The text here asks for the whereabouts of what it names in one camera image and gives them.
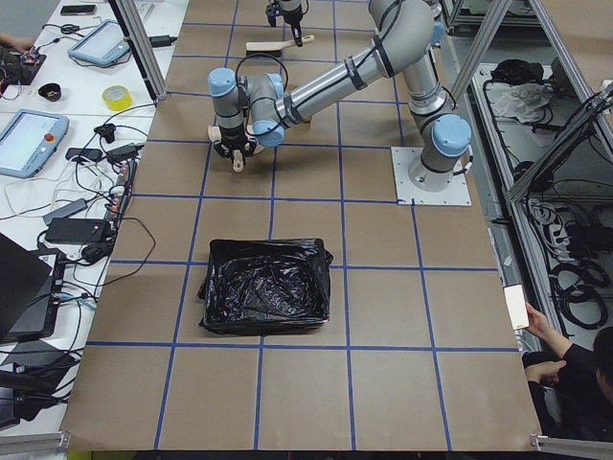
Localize white hand brush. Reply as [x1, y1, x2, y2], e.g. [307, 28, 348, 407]
[245, 34, 315, 53]

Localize black small bowl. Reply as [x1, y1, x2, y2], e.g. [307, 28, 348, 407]
[37, 82, 62, 103]

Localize white cloth rag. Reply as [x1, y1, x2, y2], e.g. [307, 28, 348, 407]
[492, 83, 553, 123]

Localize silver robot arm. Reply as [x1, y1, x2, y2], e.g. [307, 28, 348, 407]
[265, 0, 307, 47]
[208, 1, 471, 187]

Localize aluminium frame post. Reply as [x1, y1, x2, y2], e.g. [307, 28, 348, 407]
[108, 0, 168, 104]

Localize black power adapter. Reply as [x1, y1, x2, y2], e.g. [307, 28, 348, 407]
[148, 34, 177, 48]

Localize seated person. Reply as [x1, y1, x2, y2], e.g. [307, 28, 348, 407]
[522, 304, 612, 442]

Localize black power brick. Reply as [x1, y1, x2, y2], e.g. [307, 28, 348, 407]
[45, 218, 110, 244]

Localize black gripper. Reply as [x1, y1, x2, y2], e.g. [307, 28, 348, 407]
[213, 125, 257, 159]
[265, 2, 307, 47]

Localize yellow tape roll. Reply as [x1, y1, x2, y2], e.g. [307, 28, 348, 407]
[102, 84, 133, 112]

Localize blue teach pendant near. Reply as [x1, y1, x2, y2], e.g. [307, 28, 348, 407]
[1, 109, 69, 178]

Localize black-lined trash bin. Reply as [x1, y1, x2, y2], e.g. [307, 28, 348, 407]
[197, 238, 333, 335]

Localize blue teach pendant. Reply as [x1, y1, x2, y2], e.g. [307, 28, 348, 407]
[67, 19, 130, 68]
[1, 109, 69, 178]

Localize beige plastic dustpan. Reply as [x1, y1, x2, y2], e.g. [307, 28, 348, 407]
[208, 126, 264, 173]

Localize blue teach pendant far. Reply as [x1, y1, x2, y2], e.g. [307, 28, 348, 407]
[67, 19, 130, 68]

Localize black laptop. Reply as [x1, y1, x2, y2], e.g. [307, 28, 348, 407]
[1, 236, 65, 344]

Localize white smartphone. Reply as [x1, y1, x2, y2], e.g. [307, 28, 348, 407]
[503, 285, 529, 331]

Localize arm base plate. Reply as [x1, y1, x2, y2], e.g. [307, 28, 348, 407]
[391, 147, 471, 207]

